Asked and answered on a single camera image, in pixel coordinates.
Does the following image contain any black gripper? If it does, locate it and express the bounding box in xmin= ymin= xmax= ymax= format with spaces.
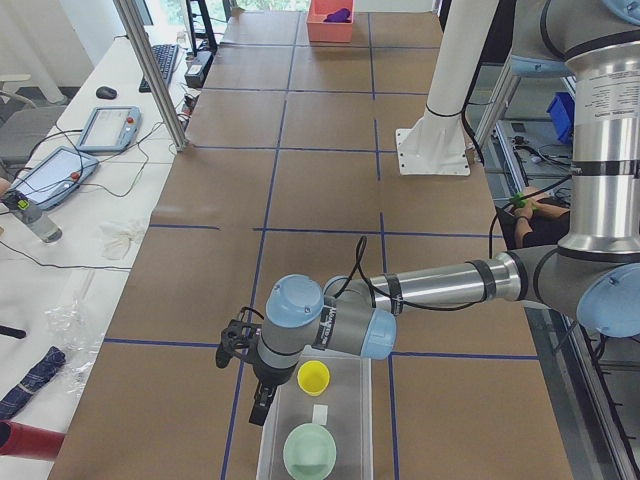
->
xmin=249 ymin=372 xmax=288 ymax=426

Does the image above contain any yellow plastic cup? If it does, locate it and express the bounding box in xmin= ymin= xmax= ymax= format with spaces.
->
xmin=297 ymin=360 xmax=331 ymax=396

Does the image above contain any mint green bowl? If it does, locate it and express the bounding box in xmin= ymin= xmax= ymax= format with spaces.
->
xmin=283 ymin=423 xmax=337 ymax=480

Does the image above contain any purple cloth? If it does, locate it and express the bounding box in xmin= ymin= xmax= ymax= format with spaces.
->
xmin=323 ymin=8 xmax=352 ymax=23

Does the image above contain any clear plastic storage box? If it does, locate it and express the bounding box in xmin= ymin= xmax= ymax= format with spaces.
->
xmin=256 ymin=347 xmax=374 ymax=479

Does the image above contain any black power box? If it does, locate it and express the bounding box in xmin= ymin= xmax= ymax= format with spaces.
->
xmin=184 ymin=51 xmax=214 ymax=89

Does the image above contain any crumpled clear plastic wrap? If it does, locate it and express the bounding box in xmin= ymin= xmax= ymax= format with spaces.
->
xmin=45 ymin=300 xmax=106 ymax=398

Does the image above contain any folded dark blue umbrella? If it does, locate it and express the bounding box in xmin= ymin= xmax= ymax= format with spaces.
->
xmin=1 ymin=346 xmax=66 ymax=420

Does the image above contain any red cylinder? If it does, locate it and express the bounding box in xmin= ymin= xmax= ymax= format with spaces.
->
xmin=1 ymin=420 xmax=65 ymax=461

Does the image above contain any clear water bottle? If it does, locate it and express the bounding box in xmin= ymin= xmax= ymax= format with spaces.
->
xmin=1 ymin=189 xmax=62 ymax=243

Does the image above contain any near teach pendant tablet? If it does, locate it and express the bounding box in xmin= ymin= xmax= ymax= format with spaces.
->
xmin=12 ymin=147 xmax=99 ymax=210

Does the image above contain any teach pendant tablet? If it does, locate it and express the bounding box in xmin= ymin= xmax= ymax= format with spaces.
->
xmin=12 ymin=147 xmax=99 ymax=210
xmin=77 ymin=106 xmax=141 ymax=155

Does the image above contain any far teach pendant tablet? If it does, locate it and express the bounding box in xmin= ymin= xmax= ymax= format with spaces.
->
xmin=77 ymin=106 xmax=141 ymax=155

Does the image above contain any green handheld object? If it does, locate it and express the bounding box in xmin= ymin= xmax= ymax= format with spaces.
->
xmin=509 ymin=192 xmax=529 ymax=209

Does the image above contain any seated person in black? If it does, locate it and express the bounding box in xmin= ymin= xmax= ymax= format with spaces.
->
xmin=497 ymin=193 xmax=570 ymax=250

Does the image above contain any black computer mouse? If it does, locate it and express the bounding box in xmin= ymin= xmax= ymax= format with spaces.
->
xmin=95 ymin=86 xmax=118 ymax=100

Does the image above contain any black keyboard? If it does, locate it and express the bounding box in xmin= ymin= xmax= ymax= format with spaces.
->
xmin=151 ymin=44 xmax=180 ymax=86

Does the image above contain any grey office chair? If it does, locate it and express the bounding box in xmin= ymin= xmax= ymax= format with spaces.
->
xmin=1 ymin=74 xmax=65 ymax=175

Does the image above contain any coral pink bin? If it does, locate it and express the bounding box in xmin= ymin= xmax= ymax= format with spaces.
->
xmin=306 ymin=0 xmax=355 ymax=43

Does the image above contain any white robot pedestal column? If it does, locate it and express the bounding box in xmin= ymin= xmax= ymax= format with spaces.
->
xmin=396 ymin=0 xmax=499 ymax=176

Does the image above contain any aluminium frame post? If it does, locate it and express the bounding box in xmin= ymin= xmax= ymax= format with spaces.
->
xmin=113 ymin=0 xmax=188 ymax=152

